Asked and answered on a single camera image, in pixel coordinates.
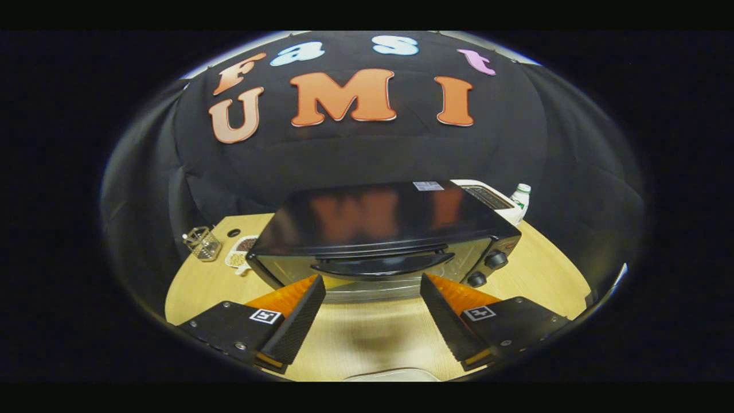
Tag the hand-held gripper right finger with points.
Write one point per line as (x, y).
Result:
(444, 324)

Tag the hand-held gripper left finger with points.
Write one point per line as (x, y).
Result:
(298, 321)

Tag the black toaster oven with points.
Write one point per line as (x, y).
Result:
(373, 212)

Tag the white toaster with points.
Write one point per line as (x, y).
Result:
(512, 215)

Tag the white plate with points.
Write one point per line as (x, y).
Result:
(390, 376)

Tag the white divided snack dish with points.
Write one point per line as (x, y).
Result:
(238, 257)

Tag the small white plastic bottle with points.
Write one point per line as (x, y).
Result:
(522, 198)

